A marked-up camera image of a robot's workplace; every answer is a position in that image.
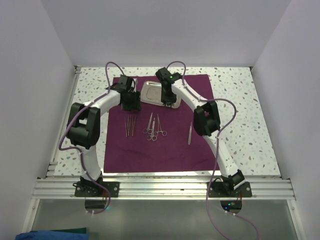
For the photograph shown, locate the steel forceps with ring handles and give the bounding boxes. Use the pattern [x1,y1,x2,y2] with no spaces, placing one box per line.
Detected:
[156,114,167,137]

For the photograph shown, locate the steel clamp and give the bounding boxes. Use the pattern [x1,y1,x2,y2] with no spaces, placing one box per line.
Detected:
[142,113,153,134]

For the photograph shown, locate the steel tweezers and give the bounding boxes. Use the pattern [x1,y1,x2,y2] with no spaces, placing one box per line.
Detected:
[125,116,130,137]
[131,115,136,137]
[127,115,132,137]

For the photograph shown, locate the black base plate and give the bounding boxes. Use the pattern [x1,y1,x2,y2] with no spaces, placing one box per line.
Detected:
[208,180,253,198]
[72,181,120,198]

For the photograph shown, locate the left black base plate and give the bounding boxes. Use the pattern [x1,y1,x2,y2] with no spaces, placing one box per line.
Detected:
[72,181,120,198]

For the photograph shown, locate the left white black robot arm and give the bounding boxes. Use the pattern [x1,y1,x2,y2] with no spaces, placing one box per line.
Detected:
[59,75,141,197]

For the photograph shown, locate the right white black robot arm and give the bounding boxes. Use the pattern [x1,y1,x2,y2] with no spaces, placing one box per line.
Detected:
[155,67,246,197]

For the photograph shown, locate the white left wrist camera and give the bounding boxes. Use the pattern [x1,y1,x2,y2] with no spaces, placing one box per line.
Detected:
[133,77,139,85]

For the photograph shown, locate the aluminium front rail frame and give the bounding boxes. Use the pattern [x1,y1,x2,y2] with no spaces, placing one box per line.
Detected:
[22,171,307,240]

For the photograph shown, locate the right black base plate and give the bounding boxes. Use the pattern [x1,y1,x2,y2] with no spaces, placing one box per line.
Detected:
[208,180,253,198]

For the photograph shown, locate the blue cloth bundle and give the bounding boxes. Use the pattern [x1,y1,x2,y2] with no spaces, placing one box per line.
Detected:
[15,231,89,240]

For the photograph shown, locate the steel scalpel handle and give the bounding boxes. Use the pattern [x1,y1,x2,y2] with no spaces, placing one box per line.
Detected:
[187,122,193,145]

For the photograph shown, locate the steel scissors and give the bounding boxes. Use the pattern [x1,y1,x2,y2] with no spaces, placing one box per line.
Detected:
[146,118,157,141]

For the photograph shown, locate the stainless steel instrument tray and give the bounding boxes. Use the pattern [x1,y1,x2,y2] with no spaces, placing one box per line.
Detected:
[140,81,181,109]

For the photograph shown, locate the green cloth piece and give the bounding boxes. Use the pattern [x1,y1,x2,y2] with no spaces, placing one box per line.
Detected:
[55,227,87,234]

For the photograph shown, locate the aluminium left side rail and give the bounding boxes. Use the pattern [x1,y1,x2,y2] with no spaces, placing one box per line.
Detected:
[44,65,82,178]

